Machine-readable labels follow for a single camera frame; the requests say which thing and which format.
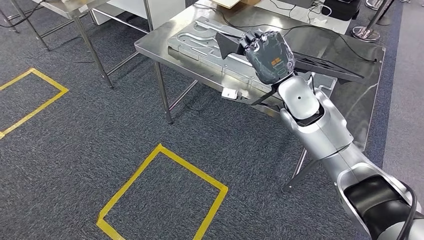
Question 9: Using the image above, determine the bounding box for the grey metal fixture plate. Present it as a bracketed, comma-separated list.
[167, 16, 338, 97]

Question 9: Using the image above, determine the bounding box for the white desk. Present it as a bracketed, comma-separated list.
[255, 0, 352, 36]

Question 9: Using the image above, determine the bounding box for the long black plastic part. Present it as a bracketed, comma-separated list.
[215, 31, 365, 84]

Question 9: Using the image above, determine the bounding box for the white cabinet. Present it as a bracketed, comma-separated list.
[89, 0, 186, 34]

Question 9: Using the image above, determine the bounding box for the steel workbench table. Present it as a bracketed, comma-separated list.
[134, 0, 387, 195]

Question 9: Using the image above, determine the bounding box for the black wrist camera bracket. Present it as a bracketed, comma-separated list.
[236, 84, 282, 107]

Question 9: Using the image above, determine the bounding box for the chrome stanchion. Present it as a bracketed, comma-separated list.
[351, 0, 397, 43]

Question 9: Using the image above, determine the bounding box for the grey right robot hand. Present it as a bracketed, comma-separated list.
[239, 29, 296, 85]

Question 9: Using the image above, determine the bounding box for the long black cable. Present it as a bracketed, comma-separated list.
[195, 1, 379, 64]

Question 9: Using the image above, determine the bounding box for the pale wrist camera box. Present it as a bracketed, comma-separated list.
[221, 87, 239, 100]

